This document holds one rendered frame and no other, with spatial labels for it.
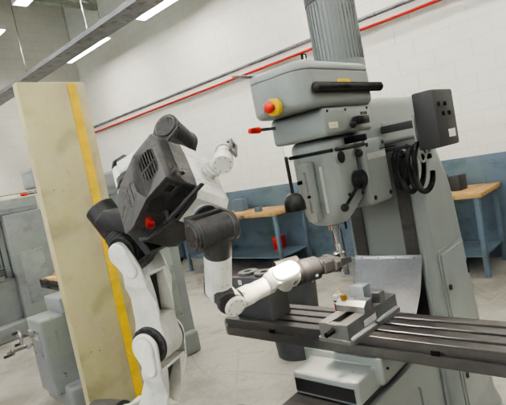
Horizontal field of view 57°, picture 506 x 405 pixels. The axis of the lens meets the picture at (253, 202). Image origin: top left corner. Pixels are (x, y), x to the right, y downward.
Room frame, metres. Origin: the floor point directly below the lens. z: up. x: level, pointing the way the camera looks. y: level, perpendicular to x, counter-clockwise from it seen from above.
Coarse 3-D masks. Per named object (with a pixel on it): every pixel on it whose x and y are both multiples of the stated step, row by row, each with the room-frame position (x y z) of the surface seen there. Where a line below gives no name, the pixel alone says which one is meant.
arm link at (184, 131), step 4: (180, 124) 1.65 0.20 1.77; (184, 128) 1.67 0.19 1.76; (180, 132) 1.64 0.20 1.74; (184, 132) 1.66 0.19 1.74; (188, 132) 1.69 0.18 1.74; (180, 136) 1.65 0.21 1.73; (184, 136) 1.66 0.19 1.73; (188, 136) 1.68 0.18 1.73; (192, 136) 1.71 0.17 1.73; (180, 140) 1.66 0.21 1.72; (184, 140) 1.67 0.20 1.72; (188, 140) 1.69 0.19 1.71; (192, 140) 1.71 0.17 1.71; (184, 144) 1.68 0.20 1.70; (188, 144) 1.69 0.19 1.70; (192, 144) 1.71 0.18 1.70
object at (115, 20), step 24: (144, 0) 5.24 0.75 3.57; (408, 0) 5.54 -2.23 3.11; (432, 0) 5.38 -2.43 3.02; (96, 24) 5.78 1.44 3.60; (120, 24) 5.84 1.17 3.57; (72, 48) 6.39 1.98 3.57; (288, 48) 6.77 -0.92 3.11; (48, 72) 7.31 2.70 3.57; (0, 96) 8.20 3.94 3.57; (168, 96) 8.72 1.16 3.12
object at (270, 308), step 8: (240, 272) 2.06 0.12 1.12; (248, 272) 2.03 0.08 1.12; (256, 272) 2.00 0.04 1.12; (264, 272) 1.97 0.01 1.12; (232, 280) 2.06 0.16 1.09; (240, 280) 2.03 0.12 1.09; (248, 280) 1.99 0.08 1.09; (272, 296) 1.94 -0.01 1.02; (280, 296) 1.97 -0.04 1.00; (256, 304) 1.98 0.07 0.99; (264, 304) 1.94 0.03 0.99; (272, 304) 1.93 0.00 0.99; (280, 304) 1.96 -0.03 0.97; (288, 304) 2.00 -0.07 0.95; (248, 312) 2.02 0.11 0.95; (256, 312) 1.98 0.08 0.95; (264, 312) 1.95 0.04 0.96; (272, 312) 1.92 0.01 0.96; (280, 312) 1.96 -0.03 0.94; (288, 312) 1.99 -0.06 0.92; (272, 320) 1.92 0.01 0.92
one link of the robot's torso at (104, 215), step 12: (96, 204) 1.69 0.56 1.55; (108, 204) 1.71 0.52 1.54; (96, 216) 1.69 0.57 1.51; (108, 216) 1.65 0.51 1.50; (96, 228) 1.70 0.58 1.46; (108, 228) 1.66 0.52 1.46; (120, 228) 1.63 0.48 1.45; (144, 252) 1.60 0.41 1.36; (156, 252) 1.67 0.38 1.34; (144, 264) 1.69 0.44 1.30
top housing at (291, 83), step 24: (264, 72) 1.63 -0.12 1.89; (288, 72) 1.55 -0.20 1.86; (312, 72) 1.56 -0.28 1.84; (336, 72) 1.66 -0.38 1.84; (360, 72) 1.79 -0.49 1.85; (264, 96) 1.63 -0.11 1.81; (288, 96) 1.56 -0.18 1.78; (312, 96) 1.54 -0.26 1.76; (336, 96) 1.64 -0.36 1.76; (360, 96) 1.76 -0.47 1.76; (264, 120) 1.67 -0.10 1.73
